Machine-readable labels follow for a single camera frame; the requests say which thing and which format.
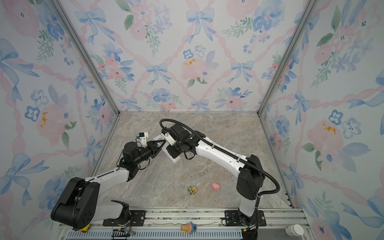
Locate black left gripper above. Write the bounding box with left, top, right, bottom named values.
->
left=134, top=140, right=166, bottom=167

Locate white remote control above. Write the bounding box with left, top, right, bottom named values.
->
left=153, top=135, right=181, bottom=164

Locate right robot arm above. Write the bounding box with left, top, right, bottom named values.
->
left=162, top=123, right=265, bottom=227

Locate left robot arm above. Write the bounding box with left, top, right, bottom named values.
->
left=51, top=140, right=166, bottom=231

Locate red green toy car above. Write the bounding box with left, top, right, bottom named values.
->
left=187, top=186, right=197, bottom=195

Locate pink pig toy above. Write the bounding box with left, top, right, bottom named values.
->
left=212, top=183, right=221, bottom=191

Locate orange blue plush toy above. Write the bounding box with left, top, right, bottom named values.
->
left=181, top=222, right=197, bottom=235

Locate yellow duck toy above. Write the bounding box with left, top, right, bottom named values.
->
left=79, top=224, right=90, bottom=232

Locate white cup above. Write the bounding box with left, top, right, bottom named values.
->
left=285, top=224, right=304, bottom=237

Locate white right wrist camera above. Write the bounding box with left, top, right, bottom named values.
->
left=161, top=133, right=176, bottom=146

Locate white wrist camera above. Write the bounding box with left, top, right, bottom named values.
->
left=161, top=133, right=176, bottom=146
left=136, top=132, right=149, bottom=147

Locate black corrugated cable conduit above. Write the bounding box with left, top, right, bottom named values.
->
left=158, top=118, right=281, bottom=211

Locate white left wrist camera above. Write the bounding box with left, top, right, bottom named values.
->
left=136, top=132, right=149, bottom=147

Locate aluminium corner post left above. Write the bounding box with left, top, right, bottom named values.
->
left=48, top=0, right=120, bottom=116

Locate aluminium corner post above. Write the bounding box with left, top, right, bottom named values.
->
left=258, top=0, right=318, bottom=118
left=48, top=0, right=120, bottom=116

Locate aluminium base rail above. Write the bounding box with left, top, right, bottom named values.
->
left=52, top=208, right=315, bottom=240

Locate aluminium corner post right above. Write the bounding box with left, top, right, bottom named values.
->
left=258, top=0, right=318, bottom=118

